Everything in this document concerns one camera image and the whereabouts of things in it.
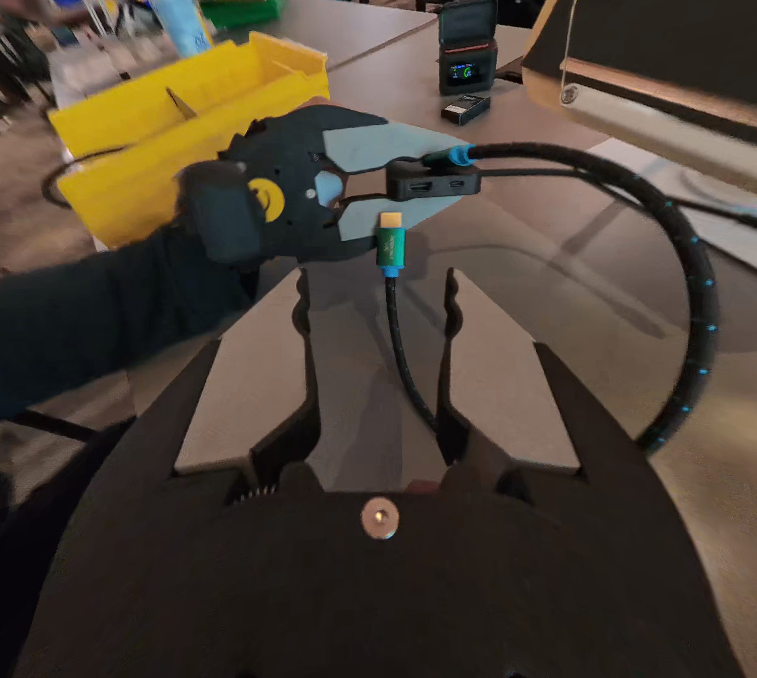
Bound yellow plastic bin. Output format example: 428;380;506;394
47;30;330;250

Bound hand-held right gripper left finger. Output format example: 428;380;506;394
174;267;323;478

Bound black charging case with display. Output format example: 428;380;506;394
438;0;499;97

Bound person's left forearm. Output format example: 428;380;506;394
0;222;261;420

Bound black braided HDMI cable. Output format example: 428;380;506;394
377;141;721;454
40;146;128;211

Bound small black battery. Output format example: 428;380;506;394
440;93;492;127

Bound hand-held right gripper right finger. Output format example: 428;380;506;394
436;267;580;474

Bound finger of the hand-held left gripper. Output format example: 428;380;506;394
313;121;475;207
338;193;457;246

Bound grey bin divider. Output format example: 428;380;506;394
166;86;200;121

